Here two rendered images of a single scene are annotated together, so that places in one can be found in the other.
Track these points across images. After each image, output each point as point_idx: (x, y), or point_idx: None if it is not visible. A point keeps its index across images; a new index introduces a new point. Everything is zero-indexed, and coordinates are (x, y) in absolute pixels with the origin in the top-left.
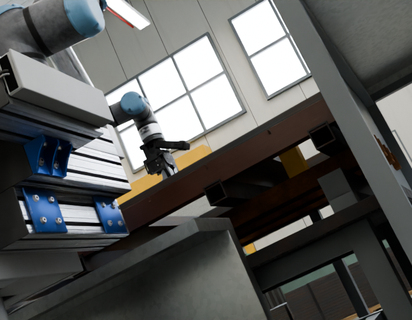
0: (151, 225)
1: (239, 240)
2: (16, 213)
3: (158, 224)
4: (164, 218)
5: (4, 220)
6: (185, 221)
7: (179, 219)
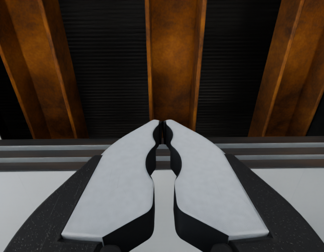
0: (271, 137)
1: (55, 7)
2: None
3: (234, 139)
4: (164, 163)
5: None
6: (71, 144)
7: (86, 156)
